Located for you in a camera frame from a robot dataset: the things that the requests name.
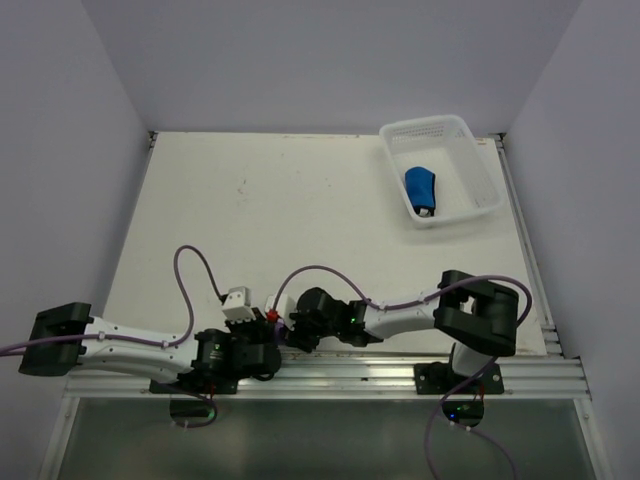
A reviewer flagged left black base bracket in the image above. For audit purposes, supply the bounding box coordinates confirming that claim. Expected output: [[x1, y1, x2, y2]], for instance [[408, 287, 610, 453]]
[[149, 370, 238, 395]]

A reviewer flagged black base bracket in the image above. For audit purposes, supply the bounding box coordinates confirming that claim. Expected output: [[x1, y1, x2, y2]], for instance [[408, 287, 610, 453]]
[[413, 362, 505, 396], [149, 370, 238, 395]]

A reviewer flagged white plastic basket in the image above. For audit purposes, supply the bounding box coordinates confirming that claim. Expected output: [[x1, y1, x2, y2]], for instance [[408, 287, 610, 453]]
[[379, 114, 505, 229]]

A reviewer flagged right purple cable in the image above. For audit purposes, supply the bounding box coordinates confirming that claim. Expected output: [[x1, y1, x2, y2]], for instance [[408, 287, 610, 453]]
[[274, 264, 534, 480]]

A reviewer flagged aluminium mounting rail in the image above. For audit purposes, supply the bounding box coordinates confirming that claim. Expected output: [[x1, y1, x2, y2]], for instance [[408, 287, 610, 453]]
[[63, 352, 591, 400]]

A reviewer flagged blue towel black trim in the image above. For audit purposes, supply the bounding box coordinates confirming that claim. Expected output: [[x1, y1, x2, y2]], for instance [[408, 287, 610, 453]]
[[404, 166, 436, 218]]

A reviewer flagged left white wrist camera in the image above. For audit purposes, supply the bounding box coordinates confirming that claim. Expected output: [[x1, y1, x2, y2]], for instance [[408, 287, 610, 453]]
[[222, 286, 255, 322]]

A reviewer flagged purple towel black trim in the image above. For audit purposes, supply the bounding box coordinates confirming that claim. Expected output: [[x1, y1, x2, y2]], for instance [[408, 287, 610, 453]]
[[274, 320, 290, 345]]

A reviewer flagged right black base bracket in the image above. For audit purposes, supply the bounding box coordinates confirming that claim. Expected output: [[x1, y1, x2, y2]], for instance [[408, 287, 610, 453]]
[[413, 362, 505, 396]]

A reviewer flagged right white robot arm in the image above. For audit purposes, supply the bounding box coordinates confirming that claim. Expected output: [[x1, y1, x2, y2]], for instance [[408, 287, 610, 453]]
[[282, 270, 521, 393]]

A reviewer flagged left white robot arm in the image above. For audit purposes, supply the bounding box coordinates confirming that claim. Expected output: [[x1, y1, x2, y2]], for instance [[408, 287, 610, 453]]
[[19, 302, 282, 394]]

